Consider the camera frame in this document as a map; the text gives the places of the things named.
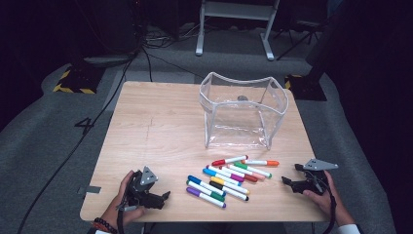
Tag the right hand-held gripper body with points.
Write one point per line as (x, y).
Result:
(319, 165)

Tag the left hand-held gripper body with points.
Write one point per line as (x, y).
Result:
(148, 176)

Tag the purple cap marker pen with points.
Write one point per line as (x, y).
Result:
(194, 191)

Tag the dark blue cap marker pen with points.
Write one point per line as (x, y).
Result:
(195, 179)

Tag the salmon cap marker pen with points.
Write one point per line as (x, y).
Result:
(258, 176)

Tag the orange cap marker pen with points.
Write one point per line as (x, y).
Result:
(259, 162)

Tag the group of coloured markers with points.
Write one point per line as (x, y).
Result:
(206, 197)

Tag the brown cap marker pen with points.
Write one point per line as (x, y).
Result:
(250, 178)

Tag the light blue cap marker pen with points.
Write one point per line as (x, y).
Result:
(208, 172)

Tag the black cap marker pen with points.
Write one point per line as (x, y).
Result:
(216, 186)

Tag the dark green cap marker pen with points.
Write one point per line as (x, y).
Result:
(218, 197)

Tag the yellow cap marker pen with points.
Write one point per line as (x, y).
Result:
(216, 180)

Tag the magenta cap marker pen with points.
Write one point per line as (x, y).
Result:
(238, 177)

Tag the light green cap marker pen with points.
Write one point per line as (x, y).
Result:
(241, 165)

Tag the red cap marker pen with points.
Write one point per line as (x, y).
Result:
(219, 161)

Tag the clear plastic pencil bag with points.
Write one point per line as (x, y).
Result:
(211, 112)

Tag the person's right hand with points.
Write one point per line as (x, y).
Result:
(319, 200)

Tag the person's left hand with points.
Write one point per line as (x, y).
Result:
(113, 213)

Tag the grey tape piece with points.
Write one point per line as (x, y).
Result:
(91, 189)

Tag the grey flat stand base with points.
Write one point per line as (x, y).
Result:
(107, 60)

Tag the black tripod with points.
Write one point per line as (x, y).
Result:
(300, 35)

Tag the hazard striped base plate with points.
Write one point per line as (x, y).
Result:
(78, 81)
(307, 91)

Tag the black stand post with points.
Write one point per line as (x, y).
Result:
(321, 58)

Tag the white metal stand frame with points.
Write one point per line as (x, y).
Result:
(201, 32)

